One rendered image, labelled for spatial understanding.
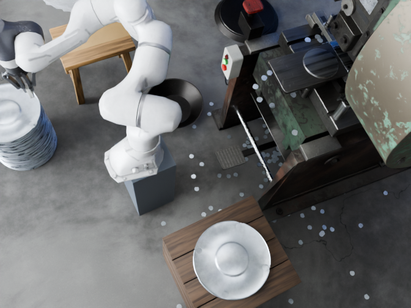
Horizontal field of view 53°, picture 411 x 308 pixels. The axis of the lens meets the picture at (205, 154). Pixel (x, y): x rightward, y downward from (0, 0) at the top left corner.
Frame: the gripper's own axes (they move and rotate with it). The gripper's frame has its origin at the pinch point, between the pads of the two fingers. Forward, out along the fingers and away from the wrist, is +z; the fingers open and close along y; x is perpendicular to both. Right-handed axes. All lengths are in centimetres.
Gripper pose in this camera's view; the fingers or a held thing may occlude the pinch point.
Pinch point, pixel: (29, 90)
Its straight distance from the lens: 185.3
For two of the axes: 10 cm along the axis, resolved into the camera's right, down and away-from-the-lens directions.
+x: -3.0, -8.8, 3.7
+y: 9.5, -2.4, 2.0
